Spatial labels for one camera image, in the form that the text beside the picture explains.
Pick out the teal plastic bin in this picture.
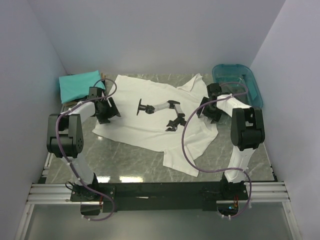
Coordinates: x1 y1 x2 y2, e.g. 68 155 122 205
212 64 263 108

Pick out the white printed t shirt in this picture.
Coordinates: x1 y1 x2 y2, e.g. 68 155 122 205
93 74 218 177

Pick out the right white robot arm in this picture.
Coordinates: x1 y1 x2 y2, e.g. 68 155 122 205
196 83 265 184

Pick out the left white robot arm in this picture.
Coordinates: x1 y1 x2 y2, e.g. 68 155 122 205
46 86 121 192

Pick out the teal folded t shirt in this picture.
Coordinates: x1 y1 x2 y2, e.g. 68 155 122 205
59 70 101 104

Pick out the black base beam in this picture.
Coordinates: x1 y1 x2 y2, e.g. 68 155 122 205
70 181 249 213

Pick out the aluminium frame rail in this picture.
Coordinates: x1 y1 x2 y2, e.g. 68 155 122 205
26 153 72 205

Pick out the black folded t shirt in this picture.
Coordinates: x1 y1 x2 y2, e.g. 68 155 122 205
102 80 112 96

